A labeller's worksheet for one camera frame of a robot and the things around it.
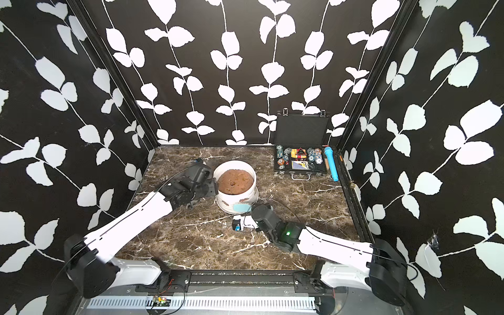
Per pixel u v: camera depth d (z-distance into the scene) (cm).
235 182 90
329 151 115
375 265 41
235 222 67
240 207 78
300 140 115
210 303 70
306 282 73
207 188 71
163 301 71
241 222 66
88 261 38
